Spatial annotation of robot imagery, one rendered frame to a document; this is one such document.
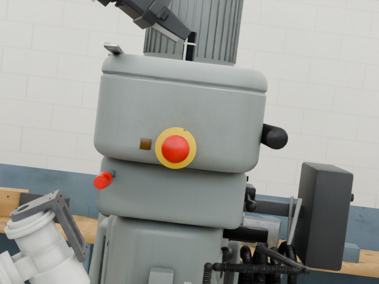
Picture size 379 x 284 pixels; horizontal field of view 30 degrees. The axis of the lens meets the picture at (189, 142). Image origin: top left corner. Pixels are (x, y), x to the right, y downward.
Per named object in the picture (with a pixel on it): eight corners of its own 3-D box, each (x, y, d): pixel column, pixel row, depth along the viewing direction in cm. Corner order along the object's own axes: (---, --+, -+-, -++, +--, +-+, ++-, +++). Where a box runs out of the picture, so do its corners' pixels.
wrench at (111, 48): (124, 49, 99) (124, 44, 99) (96, 46, 98) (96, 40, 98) (132, 60, 123) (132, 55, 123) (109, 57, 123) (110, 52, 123)
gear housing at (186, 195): (242, 232, 115) (250, 171, 114) (93, 214, 114) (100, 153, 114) (230, 203, 148) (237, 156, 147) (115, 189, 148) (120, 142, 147)
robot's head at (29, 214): (26, 289, 84) (84, 265, 84) (-8, 227, 82) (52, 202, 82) (35, 268, 90) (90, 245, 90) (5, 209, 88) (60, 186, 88)
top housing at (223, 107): (261, 177, 105) (274, 70, 104) (85, 156, 104) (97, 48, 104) (239, 155, 151) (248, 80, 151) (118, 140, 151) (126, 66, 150)
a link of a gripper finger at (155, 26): (185, 31, 128) (158, 9, 126) (175, 45, 127) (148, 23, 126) (183, 31, 129) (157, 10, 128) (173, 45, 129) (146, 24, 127)
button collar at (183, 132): (193, 171, 102) (198, 130, 102) (152, 166, 102) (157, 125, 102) (193, 169, 104) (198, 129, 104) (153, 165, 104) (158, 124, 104)
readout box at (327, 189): (347, 273, 148) (360, 173, 147) (303, 267, 148) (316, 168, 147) (328, 253, 168) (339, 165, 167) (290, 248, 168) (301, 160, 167)
